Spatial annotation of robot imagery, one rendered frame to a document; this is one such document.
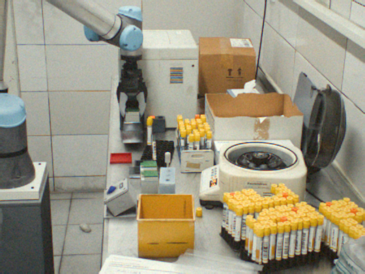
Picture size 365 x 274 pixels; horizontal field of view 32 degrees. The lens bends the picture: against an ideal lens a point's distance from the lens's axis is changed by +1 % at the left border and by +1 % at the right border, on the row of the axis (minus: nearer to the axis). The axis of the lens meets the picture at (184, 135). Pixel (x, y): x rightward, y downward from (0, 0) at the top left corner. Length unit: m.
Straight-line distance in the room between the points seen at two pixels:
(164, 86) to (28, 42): 1.47
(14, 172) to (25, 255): 0.24
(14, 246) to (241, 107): 0.89
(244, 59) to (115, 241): 1.24
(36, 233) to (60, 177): 1.98
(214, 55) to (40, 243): 1.13
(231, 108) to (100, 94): 1.50
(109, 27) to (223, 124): 0.46
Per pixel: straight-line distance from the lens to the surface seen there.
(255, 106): 2.24
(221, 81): 2.63
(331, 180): 1.95
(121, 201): 1.67
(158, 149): 2.05
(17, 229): 1.85
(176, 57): 2.20
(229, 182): 1.68
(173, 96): 2.24
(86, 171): 3.79
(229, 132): 1.99
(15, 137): 1.79
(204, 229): 1.63
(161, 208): 1.60
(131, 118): 2.14
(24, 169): 1.83
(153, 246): 1.50
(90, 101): 3.63
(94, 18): 1.84
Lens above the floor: 1.68
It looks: 21 degrees down
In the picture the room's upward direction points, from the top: 1 degrees clockwise
